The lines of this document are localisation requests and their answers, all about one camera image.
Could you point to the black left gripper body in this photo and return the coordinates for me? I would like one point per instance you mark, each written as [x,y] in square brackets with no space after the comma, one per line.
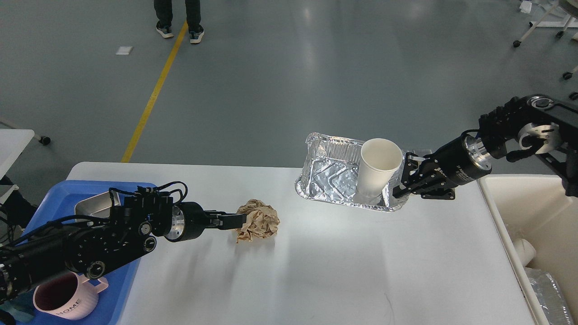
[188,222]

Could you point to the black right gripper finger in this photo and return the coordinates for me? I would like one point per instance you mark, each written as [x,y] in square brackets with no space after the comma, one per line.
[434,190]
[410,177]

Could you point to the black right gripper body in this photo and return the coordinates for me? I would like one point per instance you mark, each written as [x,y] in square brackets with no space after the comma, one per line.
[463,160]

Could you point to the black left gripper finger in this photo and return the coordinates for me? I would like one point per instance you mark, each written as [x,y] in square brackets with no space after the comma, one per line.
[214,213]
[227,221]

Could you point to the cream paper cup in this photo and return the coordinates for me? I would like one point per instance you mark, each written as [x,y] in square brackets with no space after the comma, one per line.
[380,159]

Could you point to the brown paper ball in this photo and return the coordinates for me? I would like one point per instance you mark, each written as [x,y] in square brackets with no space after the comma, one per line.
[262,221]

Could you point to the aluminium foil tray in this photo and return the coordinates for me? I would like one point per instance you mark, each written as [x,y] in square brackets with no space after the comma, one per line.
[330,174]

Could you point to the stainless steel rectangular tin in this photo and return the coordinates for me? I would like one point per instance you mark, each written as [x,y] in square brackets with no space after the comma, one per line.
[97,206]

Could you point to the pink mug dark inside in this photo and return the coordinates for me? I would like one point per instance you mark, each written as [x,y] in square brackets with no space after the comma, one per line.
[71,296]

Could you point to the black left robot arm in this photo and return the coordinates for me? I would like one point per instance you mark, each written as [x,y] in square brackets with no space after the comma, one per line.
[95,246]

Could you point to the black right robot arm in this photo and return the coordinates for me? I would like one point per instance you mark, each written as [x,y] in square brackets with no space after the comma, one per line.
[535,125]

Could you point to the clear floor plate right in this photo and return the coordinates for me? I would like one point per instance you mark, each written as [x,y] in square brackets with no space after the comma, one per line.
[422,152]

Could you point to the cream plastic bin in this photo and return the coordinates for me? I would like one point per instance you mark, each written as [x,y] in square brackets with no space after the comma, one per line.
[535,208]

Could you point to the white cup in bin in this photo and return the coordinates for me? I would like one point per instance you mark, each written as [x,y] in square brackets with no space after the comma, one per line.
[525,251]

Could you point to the blue plastic tray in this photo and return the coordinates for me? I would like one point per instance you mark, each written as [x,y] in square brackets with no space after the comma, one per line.
[60,201]

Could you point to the foil tray in bin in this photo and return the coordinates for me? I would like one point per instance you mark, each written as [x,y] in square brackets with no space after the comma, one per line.
[549,297]

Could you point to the white paper on floor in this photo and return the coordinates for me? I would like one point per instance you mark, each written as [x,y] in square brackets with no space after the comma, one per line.
[124,50]

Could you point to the white side table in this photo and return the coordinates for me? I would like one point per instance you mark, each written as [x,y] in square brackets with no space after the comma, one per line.
[12,144]

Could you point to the teal cup in tray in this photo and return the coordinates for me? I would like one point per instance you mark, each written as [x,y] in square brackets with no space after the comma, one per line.
[13,314]

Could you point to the white wheeled cart frame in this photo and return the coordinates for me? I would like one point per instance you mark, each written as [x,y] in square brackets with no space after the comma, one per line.
[570,10]

